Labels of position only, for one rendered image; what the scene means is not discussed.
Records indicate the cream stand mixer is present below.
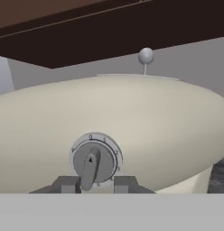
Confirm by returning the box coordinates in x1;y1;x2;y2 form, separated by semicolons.
0;73;224;194

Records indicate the grey stand mixer speed knob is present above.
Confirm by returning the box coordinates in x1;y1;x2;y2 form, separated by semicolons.
71;141;117;192

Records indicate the dark brown wall cupboard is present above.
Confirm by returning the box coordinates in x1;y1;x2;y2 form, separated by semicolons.
0;0;224;70

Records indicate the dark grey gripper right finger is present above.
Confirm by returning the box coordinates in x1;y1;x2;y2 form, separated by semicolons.
113;175;156;194

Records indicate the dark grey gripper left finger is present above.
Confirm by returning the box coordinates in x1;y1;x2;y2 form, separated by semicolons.
28;175;82;194

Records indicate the grey ball-tipped mixer lever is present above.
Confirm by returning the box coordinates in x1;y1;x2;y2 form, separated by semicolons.
137;47;154;76

